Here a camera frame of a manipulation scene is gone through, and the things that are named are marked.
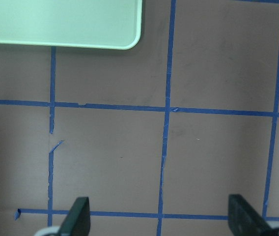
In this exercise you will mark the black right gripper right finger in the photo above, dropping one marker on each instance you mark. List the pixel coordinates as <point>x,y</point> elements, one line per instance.
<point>243,219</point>

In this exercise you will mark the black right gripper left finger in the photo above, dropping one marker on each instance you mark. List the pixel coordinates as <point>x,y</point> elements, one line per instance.
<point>77,221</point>

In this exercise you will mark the light green plastic tray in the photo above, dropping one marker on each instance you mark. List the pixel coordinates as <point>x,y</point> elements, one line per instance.
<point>100,24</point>

